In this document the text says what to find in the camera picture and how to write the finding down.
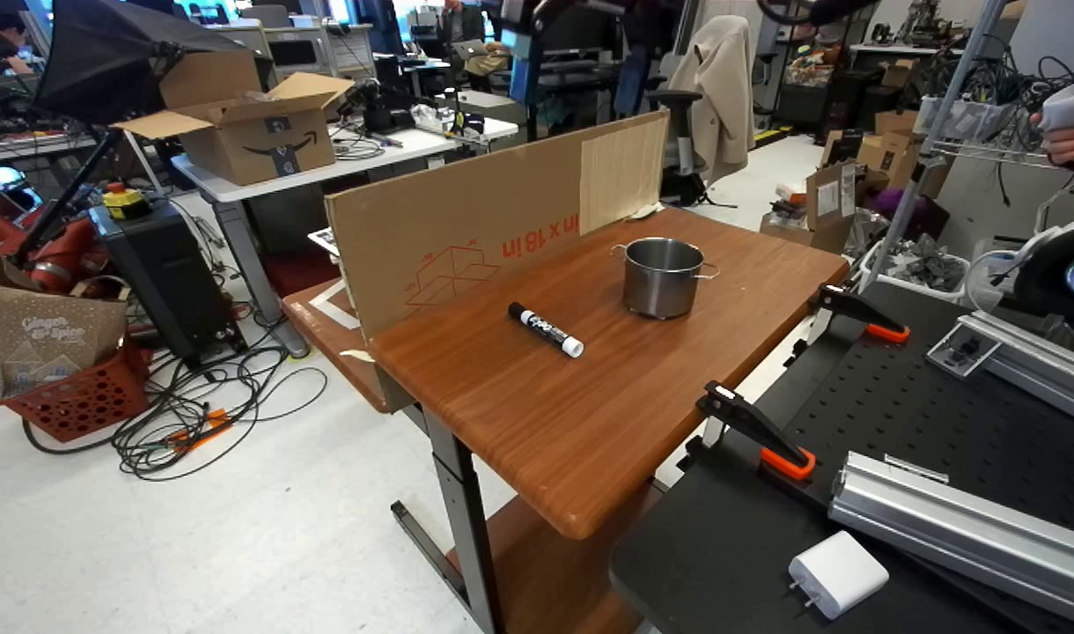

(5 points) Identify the black marker with white cap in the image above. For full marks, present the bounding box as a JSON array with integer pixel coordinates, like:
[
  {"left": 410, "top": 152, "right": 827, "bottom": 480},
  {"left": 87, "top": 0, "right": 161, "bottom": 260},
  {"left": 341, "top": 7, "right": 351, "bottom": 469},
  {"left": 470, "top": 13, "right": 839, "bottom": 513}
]
[{"left": 504, "top": 300, "right": 590, "bottom": 362}]

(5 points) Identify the stainless steel pot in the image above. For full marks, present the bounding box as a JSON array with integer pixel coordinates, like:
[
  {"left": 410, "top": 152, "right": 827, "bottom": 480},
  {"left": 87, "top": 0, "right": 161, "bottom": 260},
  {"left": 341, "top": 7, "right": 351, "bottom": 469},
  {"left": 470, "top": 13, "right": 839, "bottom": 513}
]
[{"left": 613, "top": 234, "right": 718, "bottom": 325}]

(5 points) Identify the wooden table top with shelf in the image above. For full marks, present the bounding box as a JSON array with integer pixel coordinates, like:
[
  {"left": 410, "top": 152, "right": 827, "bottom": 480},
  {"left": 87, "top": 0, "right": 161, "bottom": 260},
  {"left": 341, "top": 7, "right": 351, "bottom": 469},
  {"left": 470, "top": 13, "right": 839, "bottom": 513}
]
[{"left": 280, "top": 207, "right": 854, "bottom": 634}]

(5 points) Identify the brown cardboard panel with print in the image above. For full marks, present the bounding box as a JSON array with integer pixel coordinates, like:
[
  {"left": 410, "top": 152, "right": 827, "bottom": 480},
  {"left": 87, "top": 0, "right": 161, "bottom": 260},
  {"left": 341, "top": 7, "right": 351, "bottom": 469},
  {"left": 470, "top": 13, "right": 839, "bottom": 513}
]
[{"left": 320, "top": 108, "right": 672, "bottom": 344}]

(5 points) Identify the black metal table leg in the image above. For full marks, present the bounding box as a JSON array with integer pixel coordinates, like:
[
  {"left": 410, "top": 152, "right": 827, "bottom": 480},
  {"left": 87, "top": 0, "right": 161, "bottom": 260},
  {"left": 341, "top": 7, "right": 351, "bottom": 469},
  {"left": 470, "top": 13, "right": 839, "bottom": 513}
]
[{"left": 388, "top": 403, "right": 512, "bottom": 634}]

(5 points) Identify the grey office desk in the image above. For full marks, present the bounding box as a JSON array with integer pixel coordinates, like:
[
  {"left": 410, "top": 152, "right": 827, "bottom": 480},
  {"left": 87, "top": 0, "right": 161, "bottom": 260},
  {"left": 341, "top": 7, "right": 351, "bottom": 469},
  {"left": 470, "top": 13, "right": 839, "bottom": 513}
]
[{"left": 166, "top": 125, "right": 461, "bottom": 330}]

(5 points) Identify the beige coat on chair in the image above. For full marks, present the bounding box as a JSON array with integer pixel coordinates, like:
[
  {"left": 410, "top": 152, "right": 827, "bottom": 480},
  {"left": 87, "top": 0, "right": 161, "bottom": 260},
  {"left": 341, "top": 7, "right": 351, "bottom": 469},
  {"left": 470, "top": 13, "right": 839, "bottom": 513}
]
[{"left": 666, "top": 10, "right": 759, "bottom": 188}]

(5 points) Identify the open cardboard box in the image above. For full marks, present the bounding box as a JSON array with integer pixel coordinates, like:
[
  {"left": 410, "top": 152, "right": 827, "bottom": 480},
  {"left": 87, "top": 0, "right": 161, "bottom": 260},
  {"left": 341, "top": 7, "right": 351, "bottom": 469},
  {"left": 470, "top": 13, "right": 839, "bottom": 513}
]
[{"left": 110, "top": 45, "right": 361, "bottom": 192}]

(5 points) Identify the black controller box with e-stop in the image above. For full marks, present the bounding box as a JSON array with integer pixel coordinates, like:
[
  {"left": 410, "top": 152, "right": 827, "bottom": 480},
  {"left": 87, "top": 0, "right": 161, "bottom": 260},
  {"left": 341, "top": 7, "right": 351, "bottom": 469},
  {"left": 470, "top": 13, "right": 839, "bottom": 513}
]
[{"left": 87, "top": 183, "right": 236, "bottom": 370}]

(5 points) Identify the white power adapter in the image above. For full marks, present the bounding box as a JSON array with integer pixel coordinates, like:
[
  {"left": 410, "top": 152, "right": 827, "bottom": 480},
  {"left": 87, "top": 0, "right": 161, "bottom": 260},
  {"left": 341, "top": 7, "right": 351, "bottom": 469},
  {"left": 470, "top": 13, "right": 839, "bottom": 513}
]
[{"left": 785, "top": 527, "right": 894, "bottom": 622}]

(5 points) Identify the black perforated breadboard table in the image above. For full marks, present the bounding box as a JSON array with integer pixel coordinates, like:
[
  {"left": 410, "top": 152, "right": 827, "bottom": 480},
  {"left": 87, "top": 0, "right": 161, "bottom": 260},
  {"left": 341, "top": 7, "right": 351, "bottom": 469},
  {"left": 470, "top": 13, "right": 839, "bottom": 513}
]
[{"left": 605, "top": 280, "right": 1074, "bottom": 634}]

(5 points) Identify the red plastic basket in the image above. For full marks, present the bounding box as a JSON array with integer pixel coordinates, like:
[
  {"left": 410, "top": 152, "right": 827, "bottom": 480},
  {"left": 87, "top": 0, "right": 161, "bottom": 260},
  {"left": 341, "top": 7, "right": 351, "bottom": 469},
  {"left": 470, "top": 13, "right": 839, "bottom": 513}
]
[{"left": 0, "top": 341, "right": 154, "bottom": 446}]

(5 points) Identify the brown paper bag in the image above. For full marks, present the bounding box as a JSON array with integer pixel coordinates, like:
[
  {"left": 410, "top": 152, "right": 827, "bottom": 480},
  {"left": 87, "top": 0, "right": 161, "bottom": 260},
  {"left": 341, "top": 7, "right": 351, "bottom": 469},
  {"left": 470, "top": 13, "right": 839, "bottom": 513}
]
[{"left": 0, "top": 280, "right": 132, "bottom": 403}]

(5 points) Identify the black photo softbox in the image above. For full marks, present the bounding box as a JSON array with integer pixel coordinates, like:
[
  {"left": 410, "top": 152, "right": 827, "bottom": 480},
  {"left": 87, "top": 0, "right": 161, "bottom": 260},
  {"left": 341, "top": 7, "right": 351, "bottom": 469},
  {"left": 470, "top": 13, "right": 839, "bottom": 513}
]
[{"left": 31, "top": 0, "right": 248, "bottom": 128}]

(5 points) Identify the person hand with white device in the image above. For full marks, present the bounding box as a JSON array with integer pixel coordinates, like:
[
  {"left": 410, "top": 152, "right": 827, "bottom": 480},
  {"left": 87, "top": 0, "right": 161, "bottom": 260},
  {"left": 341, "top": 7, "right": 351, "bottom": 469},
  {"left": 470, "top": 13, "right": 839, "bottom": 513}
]
[{"left": 1035, "top": 76, "right": 1074, "bottom": 168}]

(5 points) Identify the black clamp with orange handle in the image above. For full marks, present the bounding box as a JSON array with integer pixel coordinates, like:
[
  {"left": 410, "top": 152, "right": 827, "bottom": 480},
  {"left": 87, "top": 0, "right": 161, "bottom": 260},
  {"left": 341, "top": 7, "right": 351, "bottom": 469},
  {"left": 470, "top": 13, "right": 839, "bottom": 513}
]
[
  {"left": 816, "top": 283, "right": 915, "bottom": 351},
  {"left": 693, "top": 381, "right": 820, "bottom": 490}
]

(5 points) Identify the black floor cables bundle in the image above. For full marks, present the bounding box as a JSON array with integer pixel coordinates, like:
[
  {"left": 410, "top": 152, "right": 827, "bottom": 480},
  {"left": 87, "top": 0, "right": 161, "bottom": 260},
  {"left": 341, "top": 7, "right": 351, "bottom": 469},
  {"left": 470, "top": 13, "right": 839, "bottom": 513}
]
[{"left": 17, "top": 336, "right": 330, "bottom": 487}]

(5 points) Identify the long aluminium extrusion rail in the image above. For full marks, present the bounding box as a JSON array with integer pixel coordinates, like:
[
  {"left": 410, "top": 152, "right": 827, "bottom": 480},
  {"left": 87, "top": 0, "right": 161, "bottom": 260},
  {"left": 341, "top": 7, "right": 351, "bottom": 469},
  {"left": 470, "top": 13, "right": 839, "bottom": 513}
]
[{"left": 827, "top": 446, "right": 1074, "bottom": 634}]

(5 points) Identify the aluminium extrusion rail with socket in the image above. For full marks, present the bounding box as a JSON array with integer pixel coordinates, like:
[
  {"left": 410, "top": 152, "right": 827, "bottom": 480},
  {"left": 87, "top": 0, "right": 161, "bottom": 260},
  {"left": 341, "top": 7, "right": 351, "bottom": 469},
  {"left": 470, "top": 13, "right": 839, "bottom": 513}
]
[{"left": 924, "top": 307, "right": 1074, "bottom": 429}]

